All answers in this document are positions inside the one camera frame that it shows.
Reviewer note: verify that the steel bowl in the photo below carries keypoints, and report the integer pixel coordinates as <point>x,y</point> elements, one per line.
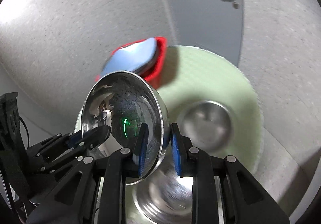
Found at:
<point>209,126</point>
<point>124,101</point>

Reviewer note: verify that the blue plate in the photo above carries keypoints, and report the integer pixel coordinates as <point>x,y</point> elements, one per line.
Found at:
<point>130,58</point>

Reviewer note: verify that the green checkered tablecloth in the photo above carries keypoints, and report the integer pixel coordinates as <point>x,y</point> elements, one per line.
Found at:
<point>190,75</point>

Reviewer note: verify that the red plastic bin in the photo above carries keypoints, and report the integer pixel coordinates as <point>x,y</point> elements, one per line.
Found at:
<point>153,75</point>

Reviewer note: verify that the large steel plate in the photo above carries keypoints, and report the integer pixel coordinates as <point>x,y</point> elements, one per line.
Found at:
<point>164,197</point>

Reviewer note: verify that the steel plate in bin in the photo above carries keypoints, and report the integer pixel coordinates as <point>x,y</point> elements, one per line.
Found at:
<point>149,64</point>

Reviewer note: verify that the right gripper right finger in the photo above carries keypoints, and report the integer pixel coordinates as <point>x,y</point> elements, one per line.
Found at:
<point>223,189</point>

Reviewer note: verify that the grey door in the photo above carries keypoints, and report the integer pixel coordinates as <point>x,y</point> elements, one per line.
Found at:
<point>212,25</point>

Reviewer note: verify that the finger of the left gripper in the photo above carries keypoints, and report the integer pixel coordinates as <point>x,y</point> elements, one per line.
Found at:
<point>53,147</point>
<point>91,140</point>

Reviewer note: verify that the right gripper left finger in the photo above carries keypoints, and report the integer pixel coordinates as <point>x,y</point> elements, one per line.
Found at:
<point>87,189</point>

